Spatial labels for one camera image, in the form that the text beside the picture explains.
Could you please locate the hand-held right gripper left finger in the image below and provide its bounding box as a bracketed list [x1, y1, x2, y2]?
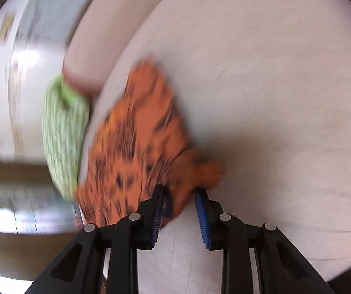
[25, 184, 165, 294]

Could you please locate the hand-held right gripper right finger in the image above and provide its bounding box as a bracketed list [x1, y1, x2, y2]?
[194, 189, 333, 294]

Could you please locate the orange floral blouse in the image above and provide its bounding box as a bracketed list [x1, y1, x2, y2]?
[74, 57, 225, 229]

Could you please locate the green checkered pillow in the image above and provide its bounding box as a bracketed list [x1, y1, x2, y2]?
[42, 75, 92, 201]

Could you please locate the wooden door with stained glass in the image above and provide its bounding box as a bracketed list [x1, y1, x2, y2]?
[0, 159, 84, 282]

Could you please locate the grey pillow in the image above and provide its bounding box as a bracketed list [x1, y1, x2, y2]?
[19, 0, 112, 47]

